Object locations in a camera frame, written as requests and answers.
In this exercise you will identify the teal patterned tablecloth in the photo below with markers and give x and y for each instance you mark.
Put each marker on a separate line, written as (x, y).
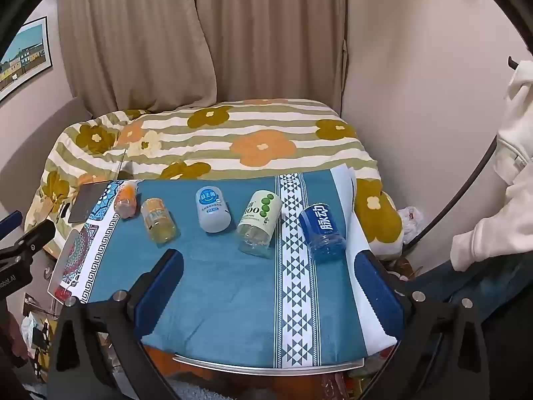
(233, 296)

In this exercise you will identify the white plastic bag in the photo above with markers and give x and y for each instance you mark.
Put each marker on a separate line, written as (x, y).
(410, 218)

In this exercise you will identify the blue label bottle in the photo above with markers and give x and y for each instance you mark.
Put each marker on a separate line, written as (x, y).
(322, 233)

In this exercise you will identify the beige curtain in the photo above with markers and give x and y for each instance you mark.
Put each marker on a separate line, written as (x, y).
(166, 37)

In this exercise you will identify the orange drink bottle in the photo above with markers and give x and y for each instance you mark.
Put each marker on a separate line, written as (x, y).
(125, 202)

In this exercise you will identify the green dotted label bottle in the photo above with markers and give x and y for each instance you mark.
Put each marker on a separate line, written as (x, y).
(258, 225)

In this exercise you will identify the framed wall poster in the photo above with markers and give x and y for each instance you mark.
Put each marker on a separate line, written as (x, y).
(23, 58)

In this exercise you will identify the white bottle blue logo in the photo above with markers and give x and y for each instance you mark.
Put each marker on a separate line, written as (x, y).
(212, 212)

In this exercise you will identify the yellow drink bottle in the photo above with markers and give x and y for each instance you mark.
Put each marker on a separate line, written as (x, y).
(158, 221)

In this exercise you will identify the dark grey tablet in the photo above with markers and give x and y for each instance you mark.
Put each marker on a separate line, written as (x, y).
(85, 204)

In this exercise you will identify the blue jeans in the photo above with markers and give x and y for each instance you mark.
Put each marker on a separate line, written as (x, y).
(479, 283)

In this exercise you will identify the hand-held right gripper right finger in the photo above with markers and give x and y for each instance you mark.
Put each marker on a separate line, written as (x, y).
(377, 289)

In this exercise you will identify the floral striped blanket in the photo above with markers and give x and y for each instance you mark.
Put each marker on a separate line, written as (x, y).
(250, 146)

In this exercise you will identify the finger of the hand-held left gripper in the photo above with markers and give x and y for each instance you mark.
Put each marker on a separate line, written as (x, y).
(37, 233)
(12, 218)

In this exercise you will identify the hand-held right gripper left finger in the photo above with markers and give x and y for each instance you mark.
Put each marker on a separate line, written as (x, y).
(166, 275)

